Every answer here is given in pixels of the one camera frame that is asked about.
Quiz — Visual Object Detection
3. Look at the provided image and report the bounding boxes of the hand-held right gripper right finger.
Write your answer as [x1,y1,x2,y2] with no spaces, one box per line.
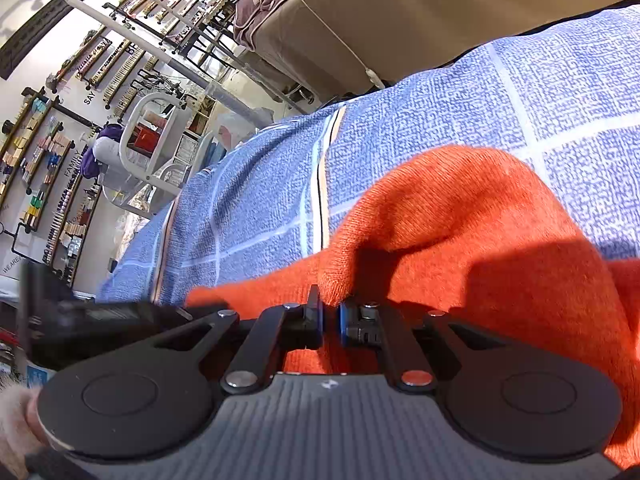
[337,300,505,394]

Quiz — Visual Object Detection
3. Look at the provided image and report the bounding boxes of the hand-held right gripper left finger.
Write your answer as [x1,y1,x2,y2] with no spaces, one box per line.
[150,285,326,395]

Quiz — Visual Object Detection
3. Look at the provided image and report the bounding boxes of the orange knit garment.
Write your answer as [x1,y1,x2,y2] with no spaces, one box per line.
[184,144,640,472]

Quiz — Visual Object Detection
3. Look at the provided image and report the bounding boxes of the person's left hand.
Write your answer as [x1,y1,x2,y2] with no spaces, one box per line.
[0,387,51,478]

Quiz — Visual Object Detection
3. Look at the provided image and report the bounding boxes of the blue plaid bed sheet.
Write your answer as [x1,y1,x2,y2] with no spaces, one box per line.
[96,4,640,307]

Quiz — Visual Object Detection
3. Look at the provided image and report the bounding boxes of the white pump bottle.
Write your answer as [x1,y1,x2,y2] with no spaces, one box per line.
[94,136,127,187]

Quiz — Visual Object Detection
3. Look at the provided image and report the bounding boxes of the purple cloth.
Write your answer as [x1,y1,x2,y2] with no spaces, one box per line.
[81,124,127,179]

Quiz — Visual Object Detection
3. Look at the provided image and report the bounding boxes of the white trolley cart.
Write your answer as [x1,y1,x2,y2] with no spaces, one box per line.
[102,91,221,218]

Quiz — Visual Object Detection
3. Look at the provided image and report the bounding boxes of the red box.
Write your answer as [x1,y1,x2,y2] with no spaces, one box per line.
[131,126,162,155]

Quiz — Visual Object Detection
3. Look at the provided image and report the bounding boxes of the brown covered massage bed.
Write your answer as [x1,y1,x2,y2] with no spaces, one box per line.
[232,0,640,107]

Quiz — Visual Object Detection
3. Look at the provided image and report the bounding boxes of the wall shelves of small bottles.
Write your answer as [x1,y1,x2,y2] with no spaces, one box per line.
[0,0,241,281]

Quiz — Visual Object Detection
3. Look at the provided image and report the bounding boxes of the beige cord with switch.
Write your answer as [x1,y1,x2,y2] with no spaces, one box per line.
[297,0,387,88]

